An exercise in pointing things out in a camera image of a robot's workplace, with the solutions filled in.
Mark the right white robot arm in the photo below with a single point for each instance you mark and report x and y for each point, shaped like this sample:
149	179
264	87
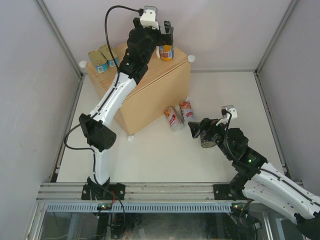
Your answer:
258	180

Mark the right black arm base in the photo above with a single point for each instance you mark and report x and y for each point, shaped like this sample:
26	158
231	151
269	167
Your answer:
227	192

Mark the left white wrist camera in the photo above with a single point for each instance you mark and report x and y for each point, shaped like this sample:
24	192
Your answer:
148	18

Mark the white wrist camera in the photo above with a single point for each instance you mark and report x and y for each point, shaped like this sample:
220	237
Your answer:
228	113
148	18

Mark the red white can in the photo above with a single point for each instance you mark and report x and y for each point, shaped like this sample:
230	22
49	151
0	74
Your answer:
187	112
173	119

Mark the dark navy cylindrical can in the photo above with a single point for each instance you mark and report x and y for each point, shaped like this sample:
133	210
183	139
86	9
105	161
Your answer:
207	141

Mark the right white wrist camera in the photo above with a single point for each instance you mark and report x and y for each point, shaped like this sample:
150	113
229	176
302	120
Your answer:
228	113

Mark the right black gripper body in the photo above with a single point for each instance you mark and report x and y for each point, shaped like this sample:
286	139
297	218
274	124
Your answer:
219	130

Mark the aluminium rail frame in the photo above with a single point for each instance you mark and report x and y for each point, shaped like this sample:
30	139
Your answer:
131	192

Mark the blue vegetable cylindrical can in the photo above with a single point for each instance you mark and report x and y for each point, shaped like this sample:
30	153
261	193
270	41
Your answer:
165	52

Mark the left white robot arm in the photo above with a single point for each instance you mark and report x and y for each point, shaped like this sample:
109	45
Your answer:
95	125

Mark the gold rectangular tin can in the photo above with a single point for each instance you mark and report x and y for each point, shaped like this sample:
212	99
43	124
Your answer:
110	56

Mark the wooden cube counter box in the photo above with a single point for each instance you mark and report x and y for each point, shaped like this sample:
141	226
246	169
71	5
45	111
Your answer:
165	84

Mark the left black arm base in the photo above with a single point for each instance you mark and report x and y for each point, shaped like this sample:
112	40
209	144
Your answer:
110	192

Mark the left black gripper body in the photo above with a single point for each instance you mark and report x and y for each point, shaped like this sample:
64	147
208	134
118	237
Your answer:
153	37

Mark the blue slotted cable duct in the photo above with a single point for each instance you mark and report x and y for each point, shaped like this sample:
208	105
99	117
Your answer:
209	207

